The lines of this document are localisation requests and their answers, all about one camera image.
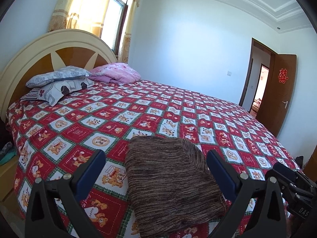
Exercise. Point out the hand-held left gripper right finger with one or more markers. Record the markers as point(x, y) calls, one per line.
point(220, 173)

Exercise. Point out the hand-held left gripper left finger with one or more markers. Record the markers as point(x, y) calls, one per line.
point(91, 171)

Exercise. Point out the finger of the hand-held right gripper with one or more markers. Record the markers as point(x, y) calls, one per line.
point(286, 171)
point(294, 191)

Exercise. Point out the brown knitted sun-print sweater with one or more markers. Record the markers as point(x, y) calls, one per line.
point(171, 183)

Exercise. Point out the black bag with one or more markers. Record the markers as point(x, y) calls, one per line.
point(299, 162)

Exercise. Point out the brown wooden door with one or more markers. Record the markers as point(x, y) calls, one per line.
point(275, 109)

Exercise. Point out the red cartoon checkered bedspread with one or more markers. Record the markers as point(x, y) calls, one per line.
point(138, 114)

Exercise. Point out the wooden nightstand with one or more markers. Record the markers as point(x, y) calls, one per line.
point(7, 178)

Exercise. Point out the teal cloth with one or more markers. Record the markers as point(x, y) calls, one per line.
point(7, 153)

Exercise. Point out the white pillow with dark print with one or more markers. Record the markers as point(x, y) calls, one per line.
point(64, 89)

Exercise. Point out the red paper door decoration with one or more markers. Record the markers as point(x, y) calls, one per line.
point(283, 75)

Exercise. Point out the striped pillow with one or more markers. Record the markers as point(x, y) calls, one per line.
point(31, 95)

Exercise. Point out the grey floral pillow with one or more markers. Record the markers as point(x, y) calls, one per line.
point(59, 75)

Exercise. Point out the pink quilt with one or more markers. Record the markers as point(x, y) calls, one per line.
point(116, 73)

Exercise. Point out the cream and wood headboard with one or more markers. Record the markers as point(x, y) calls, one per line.
point(37, 49)

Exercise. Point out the window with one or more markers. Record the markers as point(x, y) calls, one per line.
point(118, 19)

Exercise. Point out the wide yellow curtain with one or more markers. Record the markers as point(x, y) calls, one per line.
point(81, 7)

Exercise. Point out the brown door frame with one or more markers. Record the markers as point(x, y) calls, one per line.
point(247, 74)

